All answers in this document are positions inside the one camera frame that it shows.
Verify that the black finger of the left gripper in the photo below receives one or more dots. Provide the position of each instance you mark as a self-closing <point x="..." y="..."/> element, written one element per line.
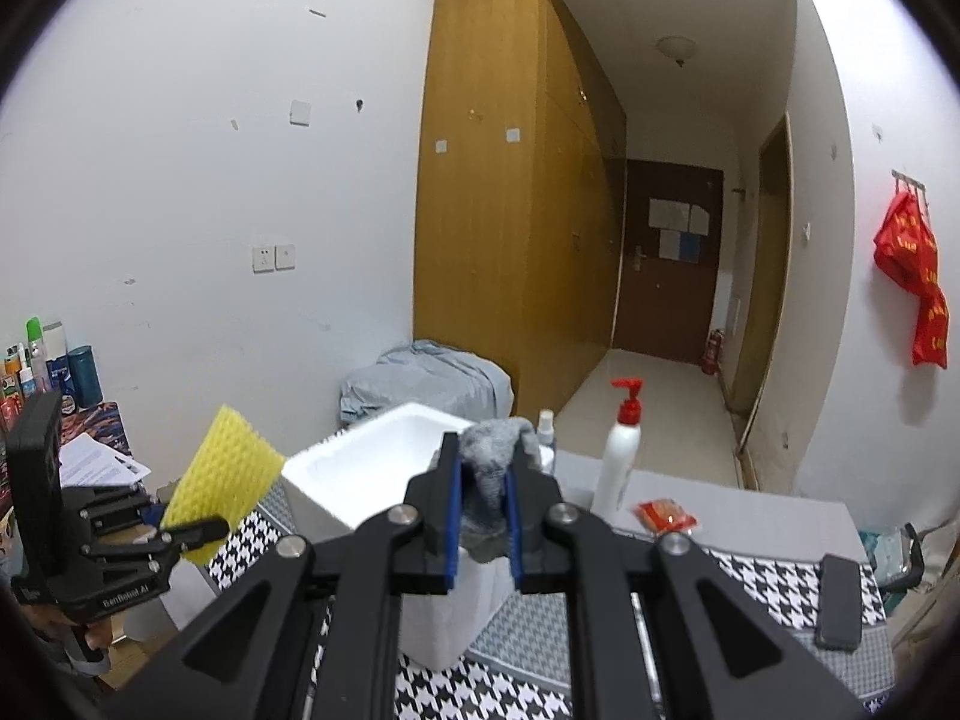
<point x="195" y="535"/>

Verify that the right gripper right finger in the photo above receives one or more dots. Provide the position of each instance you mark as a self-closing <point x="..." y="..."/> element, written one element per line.
<point x="536" y="562"/>

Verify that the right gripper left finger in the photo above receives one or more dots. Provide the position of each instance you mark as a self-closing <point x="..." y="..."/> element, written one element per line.
<point x="430" y="558"/>

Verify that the grey fuzzy sock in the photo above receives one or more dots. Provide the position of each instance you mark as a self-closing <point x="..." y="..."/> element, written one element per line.
<point x="487" y="450"/>

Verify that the yellow foam sheet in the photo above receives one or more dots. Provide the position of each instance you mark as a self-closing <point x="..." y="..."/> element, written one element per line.
<point x="233" y="468"/>

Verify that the small clear spray bottle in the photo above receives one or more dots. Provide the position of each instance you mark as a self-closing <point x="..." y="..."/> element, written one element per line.
<point x="547" y="441"/>

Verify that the white foam box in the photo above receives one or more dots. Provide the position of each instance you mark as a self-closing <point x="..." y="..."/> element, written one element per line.
<point x="347" y="498"/>

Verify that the white paper sheets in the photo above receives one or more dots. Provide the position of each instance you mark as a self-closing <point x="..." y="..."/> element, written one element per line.
<point x="85" y="462"/>

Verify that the white pump bottle red top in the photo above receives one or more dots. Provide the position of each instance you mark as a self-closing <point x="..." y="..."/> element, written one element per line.
<point x="621" y="448"/>

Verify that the grey blue bedding pile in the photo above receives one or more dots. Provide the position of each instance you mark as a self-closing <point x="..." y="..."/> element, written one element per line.
<point x="444" y="378"/>

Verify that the red snack packet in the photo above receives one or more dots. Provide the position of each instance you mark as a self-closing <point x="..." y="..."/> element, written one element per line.
<point x="661" y="516"/>

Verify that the green capped spray bottle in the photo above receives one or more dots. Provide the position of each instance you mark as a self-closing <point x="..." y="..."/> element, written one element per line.
<point x="37" y="354"/>

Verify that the red fire extinguisher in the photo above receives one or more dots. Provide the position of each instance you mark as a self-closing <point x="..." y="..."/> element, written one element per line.
<point x="712" y="353"/>

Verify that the dark brown entrance door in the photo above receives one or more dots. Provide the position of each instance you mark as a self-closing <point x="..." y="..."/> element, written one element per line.
<point x="670" y="259"/>

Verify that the side wooden door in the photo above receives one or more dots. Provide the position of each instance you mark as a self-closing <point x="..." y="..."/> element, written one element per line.
<point x="771" y="268"/>

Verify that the black smartphone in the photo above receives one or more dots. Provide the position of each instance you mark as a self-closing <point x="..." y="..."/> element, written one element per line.
<point x="839" y="615"/>

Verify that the wooden wardrobe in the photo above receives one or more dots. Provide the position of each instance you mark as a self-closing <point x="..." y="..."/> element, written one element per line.
<point x="520" y="194"/>

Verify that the red hanging bag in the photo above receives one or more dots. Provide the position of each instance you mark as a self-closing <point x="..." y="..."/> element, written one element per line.
<point x="906" y="252"/>

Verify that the ceiling lamp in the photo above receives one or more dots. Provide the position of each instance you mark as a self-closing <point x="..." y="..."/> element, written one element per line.
<point x="678" y="49"/>

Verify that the white wall socket pair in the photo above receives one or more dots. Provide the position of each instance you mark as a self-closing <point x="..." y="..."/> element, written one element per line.
<point x="270" y="258"/>

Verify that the white wall switch plate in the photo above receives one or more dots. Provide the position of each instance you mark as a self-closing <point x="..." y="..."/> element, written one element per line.
<point x="300" y="113"/>

